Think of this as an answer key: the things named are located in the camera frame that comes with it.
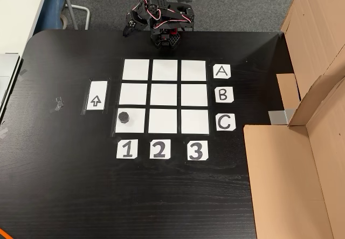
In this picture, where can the black octagonal token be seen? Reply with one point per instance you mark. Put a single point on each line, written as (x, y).
(124, 117)

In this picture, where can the white paper grid square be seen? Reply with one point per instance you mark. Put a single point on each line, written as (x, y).
(163, 94)
(194, 94)
(164, 69)
(136, 69)
(137, 127)
(133, 94)
(195, 121)
(193, 69)
(162, 121)

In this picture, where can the grey metal table leg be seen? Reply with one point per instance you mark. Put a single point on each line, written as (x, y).
(81, 8)

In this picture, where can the white arrow paper sheet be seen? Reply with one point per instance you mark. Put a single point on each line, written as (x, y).
(95, 98)

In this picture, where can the paper label letter A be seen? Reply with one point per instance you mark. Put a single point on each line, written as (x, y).
(221, 71)

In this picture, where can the clear tape scrap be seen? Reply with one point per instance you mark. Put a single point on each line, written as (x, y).
(58, 104)
(23, 73)
(2, 132)

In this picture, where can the paper label letter B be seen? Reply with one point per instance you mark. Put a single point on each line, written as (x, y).
(223, 95)

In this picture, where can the white table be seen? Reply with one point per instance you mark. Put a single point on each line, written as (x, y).
(19, 12)

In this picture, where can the paper label number 1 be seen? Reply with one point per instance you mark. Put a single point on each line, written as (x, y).
(127, 149)

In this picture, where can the paper label number 2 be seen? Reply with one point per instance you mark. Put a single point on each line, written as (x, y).
(160, 149)

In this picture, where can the paper label letter C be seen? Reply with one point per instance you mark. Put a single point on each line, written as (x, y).
(225, 122)

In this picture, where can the silver laptop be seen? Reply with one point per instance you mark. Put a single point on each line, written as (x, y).
(6, 69)

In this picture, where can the paper label number 3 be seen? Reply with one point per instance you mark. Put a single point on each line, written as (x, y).
(197, 150)

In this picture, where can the large brown cardboard panel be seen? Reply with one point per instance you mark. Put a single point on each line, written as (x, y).
(283, 182)
(318, 20)

